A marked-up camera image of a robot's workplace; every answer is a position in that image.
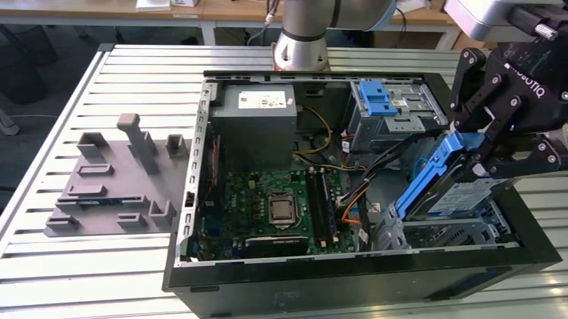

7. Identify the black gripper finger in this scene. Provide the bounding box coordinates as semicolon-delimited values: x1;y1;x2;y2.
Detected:
447;47;505;132
469;96;562;179

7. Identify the hard disk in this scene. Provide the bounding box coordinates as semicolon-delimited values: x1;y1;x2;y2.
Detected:
393;130;512;223

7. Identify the silver disk bay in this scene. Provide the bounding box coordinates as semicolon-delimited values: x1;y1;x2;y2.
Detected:
385;199;516;252

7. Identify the wooden cabinet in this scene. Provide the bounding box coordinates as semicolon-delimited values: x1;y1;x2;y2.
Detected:
453;31;502;54

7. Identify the grey drive cage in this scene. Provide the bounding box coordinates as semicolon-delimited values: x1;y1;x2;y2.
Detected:
347;79;449;156

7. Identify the black RAM slot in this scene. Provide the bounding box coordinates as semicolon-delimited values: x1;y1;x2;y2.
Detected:
307;168;326;246
312;168;331;246
318;168;336;246
323;168;342;246

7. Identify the grey power supply unit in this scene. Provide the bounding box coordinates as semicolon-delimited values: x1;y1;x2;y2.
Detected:
207;83;298;170

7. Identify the silver CPU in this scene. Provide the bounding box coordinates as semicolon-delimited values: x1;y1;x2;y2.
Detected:
270;198;294;221

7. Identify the black PC case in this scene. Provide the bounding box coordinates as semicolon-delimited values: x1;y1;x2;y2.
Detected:
161;69;564;316

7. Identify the wooden desk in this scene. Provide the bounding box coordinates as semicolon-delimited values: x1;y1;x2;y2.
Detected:
0;0;462;51

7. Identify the CPU socket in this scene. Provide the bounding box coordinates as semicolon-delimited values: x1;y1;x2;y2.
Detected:
264;191;302;231

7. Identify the green motherboard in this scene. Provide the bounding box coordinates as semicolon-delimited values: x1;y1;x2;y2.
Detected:
193;167;351;262

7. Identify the black graphics card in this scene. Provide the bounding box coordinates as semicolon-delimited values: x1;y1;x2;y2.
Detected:
242;235;310;259

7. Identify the black case fan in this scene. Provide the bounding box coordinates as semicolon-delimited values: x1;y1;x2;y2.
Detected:
197;131;228;220

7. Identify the grey parts rack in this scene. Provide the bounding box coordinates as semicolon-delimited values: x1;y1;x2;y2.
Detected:
44;112;196;237

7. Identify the black office chair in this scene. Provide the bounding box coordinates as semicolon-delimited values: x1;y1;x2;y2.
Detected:
0;23;58;104

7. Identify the blue plastic drive bracket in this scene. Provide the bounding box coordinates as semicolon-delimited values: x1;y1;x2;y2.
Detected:
359;80;399;117

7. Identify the grey wrist camera housing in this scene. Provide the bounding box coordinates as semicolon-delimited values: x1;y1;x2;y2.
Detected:
442;0;568;43

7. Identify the yellow wire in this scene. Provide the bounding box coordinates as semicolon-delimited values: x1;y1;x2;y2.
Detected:
294;106;334;156

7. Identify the grey black wire bundle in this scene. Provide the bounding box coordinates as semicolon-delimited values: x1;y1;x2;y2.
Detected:
291;152;356;172

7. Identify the orange red wire bundle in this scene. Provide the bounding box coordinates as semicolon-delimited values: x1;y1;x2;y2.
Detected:
339;185;370;231

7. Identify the red black fan wire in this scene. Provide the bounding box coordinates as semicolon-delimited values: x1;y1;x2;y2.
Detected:
196;136;223;209

